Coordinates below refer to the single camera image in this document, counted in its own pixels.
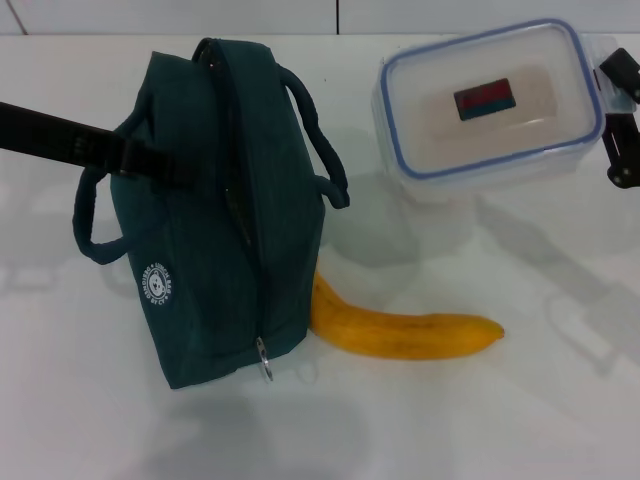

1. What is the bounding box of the yellow banana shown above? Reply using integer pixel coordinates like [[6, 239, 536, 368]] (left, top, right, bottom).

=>
[[310, 269, 505, 362]]

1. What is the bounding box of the clear plastic food container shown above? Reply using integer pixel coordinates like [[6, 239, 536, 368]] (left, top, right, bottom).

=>
[[370, 18, 621, 199]]

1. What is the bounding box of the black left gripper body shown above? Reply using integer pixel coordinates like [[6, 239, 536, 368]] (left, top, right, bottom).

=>
[[0, 101, 127, 174]]

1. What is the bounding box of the dark teal insulated lunch bag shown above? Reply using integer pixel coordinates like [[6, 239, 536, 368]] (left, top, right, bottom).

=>
[[72, 37, 351, 391]]

